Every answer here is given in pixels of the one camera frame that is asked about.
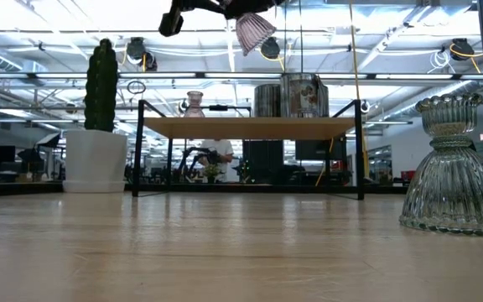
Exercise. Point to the wooden shelf riser black frame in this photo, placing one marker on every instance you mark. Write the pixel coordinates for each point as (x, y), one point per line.
(250, 128)

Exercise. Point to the pink ribbed glass candle holder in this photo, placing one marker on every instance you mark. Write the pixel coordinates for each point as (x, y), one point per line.
(254, 33)
(194, 110)

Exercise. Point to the black background camera rig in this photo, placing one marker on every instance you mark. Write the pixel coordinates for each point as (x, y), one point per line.
(218, 107)

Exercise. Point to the long ceiling light rail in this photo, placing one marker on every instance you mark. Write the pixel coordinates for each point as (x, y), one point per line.
(224, 76)

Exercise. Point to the black background cabinet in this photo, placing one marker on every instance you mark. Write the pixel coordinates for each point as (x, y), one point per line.
(262, 161)

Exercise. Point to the black background robot arm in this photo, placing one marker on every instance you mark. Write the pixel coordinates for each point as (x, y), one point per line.
(195, 157)

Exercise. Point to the small green potted plant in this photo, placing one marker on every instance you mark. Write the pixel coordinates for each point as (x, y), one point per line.
(211, 172)

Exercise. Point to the dark tilted panel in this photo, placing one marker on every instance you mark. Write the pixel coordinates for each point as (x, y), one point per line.
(48, 140)

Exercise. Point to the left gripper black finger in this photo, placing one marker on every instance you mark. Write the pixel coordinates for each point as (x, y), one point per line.
(235, 8)
(264, 5)

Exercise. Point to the red box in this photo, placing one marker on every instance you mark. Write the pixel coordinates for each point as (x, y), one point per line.
(408, 175)

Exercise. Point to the green artificial cactus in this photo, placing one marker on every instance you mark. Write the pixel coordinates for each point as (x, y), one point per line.
(101, 84)

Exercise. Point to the white plant pot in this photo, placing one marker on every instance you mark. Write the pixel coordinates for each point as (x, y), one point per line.
(95, 163)

